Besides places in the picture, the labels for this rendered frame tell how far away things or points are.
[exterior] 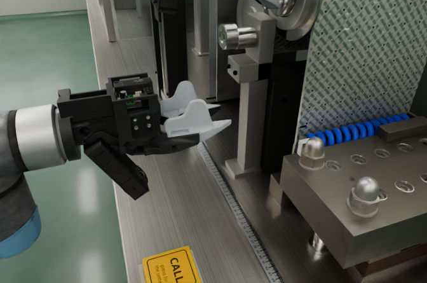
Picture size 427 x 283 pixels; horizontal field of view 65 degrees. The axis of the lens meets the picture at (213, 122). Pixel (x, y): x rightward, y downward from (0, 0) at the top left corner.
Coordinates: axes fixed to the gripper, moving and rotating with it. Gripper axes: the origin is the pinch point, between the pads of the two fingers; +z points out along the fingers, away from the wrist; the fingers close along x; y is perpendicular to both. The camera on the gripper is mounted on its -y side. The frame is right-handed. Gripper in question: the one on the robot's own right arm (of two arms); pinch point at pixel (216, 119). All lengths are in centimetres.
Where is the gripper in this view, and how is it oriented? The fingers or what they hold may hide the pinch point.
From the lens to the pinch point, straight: 48.3
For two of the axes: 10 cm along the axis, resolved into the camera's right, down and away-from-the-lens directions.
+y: 0.0, -8.5, -5.2
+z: 9.4, -1.7, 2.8
